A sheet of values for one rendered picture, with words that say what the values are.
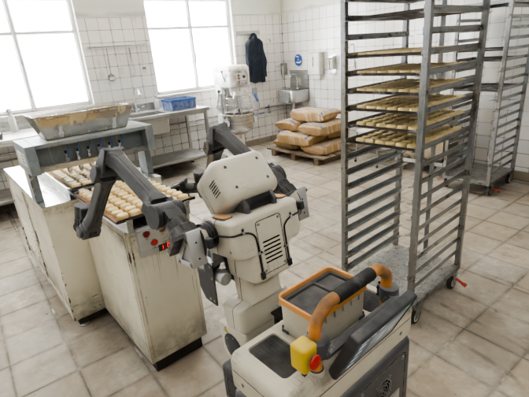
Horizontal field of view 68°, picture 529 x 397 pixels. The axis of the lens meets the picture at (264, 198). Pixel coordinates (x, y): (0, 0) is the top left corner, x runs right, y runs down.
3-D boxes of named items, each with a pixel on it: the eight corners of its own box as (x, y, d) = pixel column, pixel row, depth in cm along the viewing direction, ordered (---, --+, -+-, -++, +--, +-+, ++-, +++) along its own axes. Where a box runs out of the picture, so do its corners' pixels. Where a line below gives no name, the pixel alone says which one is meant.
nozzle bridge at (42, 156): (28, 195, 241) (12, 140, 229) (140, 167, 284) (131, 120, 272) (41, 208, 217) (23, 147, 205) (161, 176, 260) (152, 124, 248)
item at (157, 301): (107, 318, 258) (74, 189, 227) (155, 296, 279) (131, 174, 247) (155, 378, 207) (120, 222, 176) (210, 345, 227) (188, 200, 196)
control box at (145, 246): (139, 256, 186) (134, 229, 181) (184, 239, 200) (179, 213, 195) (142, 258, 183) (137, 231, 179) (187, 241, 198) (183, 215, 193)
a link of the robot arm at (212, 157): (209, 147, 170) (231, 139, 175) (202, 138, 172) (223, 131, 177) (201, 203, 204) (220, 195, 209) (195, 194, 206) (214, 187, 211)
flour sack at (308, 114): (286, 120, 601) (286, 109, 595) (305, 116, 627) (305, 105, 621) (324, 124, 551) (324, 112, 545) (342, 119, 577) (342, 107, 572)
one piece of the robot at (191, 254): (209, 263, 116) (201, 227, 114) (194, 269, 113) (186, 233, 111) (191, 256, 124) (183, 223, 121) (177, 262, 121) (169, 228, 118)
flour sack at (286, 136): (274, 142, 603) (273, 131, 597) (294, 137, 629) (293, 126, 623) (309, 148, 552) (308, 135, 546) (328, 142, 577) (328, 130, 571)
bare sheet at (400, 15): (425, 11, 173) (425, 7, 173) (349, 20, 202) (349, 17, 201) (480, 11, 210) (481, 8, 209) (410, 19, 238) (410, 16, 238)
